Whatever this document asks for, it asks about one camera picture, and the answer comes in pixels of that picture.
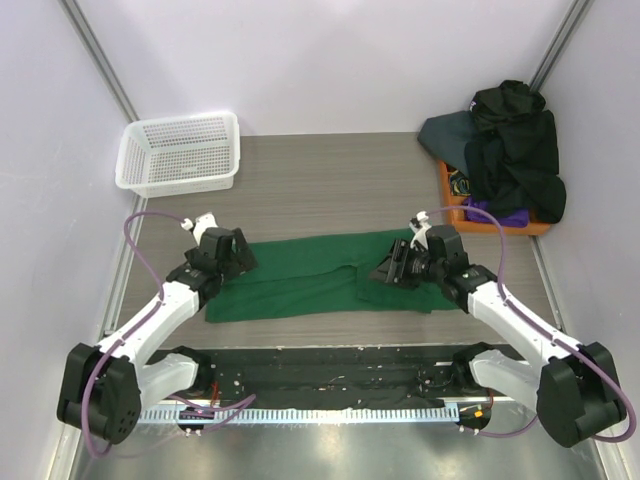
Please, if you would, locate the green t shirt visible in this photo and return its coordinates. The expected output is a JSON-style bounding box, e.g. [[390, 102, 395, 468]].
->
[[205, 229, 456, 324]]

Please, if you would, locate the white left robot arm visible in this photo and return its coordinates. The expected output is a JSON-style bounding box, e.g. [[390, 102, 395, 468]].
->
[[56, 226, 258, 444]]

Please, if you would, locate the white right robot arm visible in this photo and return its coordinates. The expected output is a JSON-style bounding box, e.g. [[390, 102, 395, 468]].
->
[[369, 224, 636, 447]]

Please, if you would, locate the orange tray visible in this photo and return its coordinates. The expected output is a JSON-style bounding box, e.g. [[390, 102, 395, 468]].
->
[[436, 158, 553, 234]]

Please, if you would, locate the patterned cloth in tray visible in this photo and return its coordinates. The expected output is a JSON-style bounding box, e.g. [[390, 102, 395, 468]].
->
[[447, 170, 471, 197]]

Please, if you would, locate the purple t shirt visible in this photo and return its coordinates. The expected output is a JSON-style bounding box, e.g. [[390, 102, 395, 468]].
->
[[462, 196, 530, 228]]

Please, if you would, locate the white plastic basket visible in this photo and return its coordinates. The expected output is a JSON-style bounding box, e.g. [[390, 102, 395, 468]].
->
[[115, 111, 241, 199]]

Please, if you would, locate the black t shirt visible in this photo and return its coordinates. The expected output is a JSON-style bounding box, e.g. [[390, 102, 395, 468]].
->
[[465, 80, 567, 224]]

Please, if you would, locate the dark teal t shirt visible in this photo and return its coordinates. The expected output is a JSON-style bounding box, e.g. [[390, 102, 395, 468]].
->
[[417, 111, 478, 176]]

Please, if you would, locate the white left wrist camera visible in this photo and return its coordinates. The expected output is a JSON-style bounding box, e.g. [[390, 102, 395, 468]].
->
[[180, 212, 218, 244]]

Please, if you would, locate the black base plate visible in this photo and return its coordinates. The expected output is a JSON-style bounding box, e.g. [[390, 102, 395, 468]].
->
[[177, 345, 491, 410]]

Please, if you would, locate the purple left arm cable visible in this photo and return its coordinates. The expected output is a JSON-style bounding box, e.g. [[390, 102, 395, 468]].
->
[[81, 211, 257, 459]]

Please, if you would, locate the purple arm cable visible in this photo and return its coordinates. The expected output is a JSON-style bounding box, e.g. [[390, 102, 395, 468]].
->
[[424, 206, 632, 444], [81, 211, 257, 459]]

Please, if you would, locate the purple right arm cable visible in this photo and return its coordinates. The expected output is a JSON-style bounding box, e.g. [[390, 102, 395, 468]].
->
[[424, 206, 632, 444]]

